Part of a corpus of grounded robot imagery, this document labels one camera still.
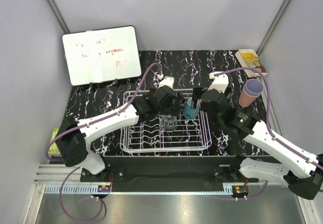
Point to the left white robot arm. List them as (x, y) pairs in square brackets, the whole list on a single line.
[(75, 137)]

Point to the light blue dotted mug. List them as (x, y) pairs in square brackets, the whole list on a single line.
[(191, 113)]

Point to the clear faceted glass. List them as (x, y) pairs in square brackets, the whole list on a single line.
[(168, 123)]

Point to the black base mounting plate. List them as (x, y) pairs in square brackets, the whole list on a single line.
[(167, 173)]

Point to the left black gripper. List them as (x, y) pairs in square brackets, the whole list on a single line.
[(174, 109)]

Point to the white slotted cable duct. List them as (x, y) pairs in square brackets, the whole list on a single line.
[(77, 189)]

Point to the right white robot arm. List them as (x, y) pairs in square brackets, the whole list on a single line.
[(297, 169)]

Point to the lavender plastic cup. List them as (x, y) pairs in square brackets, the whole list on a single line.
[(253, 87)]

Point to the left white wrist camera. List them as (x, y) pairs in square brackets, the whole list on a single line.
[(167, 81)]

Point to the yellow paperback book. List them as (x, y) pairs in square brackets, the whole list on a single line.
[(249, 58)]

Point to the pink plastic cup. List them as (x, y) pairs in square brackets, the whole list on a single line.
[(247, 98)]

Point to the small whiteboard with red writing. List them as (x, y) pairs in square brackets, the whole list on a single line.
[(102, 55)]

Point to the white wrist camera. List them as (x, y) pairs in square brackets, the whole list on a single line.
[(218, 82), (167, 81)]

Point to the white wire dish rack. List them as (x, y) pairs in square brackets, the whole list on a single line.
[(186, 137)]

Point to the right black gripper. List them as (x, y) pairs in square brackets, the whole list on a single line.
[(196, 94)]

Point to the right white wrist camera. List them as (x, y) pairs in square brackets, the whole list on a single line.
[(218, 82)]

